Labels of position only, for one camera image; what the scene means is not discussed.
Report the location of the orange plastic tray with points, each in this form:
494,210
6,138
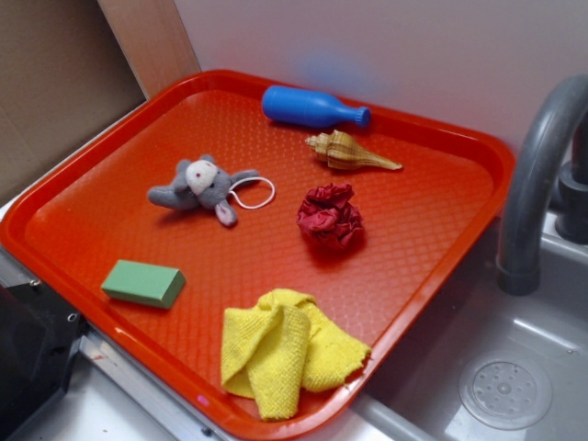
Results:
72,227

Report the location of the tan striped seashell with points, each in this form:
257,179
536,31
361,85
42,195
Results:
340,151

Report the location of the crumpled red paper ball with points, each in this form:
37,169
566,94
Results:
326,217

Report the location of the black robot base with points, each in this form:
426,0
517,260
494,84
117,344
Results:
40,337

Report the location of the grey plush mouse toy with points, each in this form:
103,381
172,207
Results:
203,184

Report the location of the grey curved faucet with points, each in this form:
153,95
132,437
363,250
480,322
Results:
552,165

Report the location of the brown cardboard panel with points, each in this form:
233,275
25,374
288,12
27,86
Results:
64,79

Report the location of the green rectangular block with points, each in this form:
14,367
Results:
145,284

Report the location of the grey plastic sink basin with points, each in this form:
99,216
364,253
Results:
479,364

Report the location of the blue plastic toy bottle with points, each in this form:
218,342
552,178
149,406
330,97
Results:
310,108

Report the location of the yellow microfiber cloth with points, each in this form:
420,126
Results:
282,345

